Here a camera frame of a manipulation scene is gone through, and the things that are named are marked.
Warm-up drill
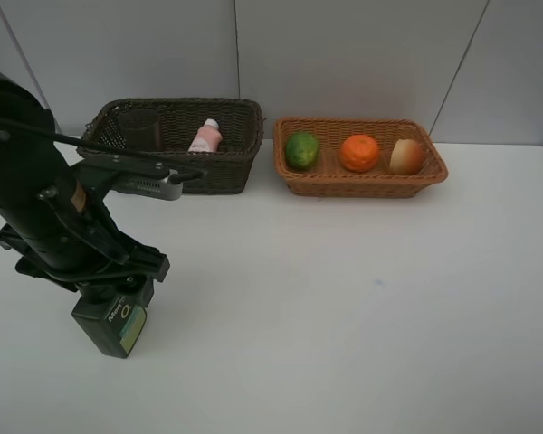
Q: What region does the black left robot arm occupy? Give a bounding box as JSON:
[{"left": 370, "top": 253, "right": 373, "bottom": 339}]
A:
[{"left": 0, "top": 73, "right": 169, "bottom": 292}]

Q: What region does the green lime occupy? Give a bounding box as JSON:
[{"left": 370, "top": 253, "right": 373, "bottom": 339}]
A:
[{"left": 284, "top": 131, "right": 319, "bottom": 170}]

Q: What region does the purple translucent plastic cup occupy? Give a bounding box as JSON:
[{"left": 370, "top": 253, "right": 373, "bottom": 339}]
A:
[{"left": 119, "top": 108, "right": 162, "bottom": 152}]

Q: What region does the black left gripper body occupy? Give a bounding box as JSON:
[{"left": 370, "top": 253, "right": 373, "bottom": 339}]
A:
[{"left": 0, "top": 157, "right": 170, "bottom": 293}]

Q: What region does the tan wicker basket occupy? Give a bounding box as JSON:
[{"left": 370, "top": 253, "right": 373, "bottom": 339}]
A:
[{"left": 273, "top": 117, "right": 448, "bottom": 198}]

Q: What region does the pink lotion bottle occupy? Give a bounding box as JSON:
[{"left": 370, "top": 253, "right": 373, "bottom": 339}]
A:
[{"left": 188, "top": 118, "right": 223, "bottom": 153}]

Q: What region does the dark brown wicker basket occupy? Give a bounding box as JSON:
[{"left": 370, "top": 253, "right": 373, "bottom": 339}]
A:
[{"left": 81, "top": 98, "right": 264, "bottom": 195}]

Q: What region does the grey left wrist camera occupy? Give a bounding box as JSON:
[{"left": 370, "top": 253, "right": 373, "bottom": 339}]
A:
[{"left": 110, "top": 169, "right": 183, "bottom": 201}]

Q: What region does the orange mandarin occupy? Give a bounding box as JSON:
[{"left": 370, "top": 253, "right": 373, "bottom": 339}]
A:
[{"left": 338, "top": 135, "right": 380, "bottom": 173}]

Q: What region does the dark green pump bottle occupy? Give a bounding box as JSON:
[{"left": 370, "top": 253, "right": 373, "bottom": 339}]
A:
[{"left": 71, "top": 277, "right": 154, "bottom": 359}]

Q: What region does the red yellow peach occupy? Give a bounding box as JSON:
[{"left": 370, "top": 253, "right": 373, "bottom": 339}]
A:
[{"left": 389, "top": 139, "right": 425, "bottom": 175}]

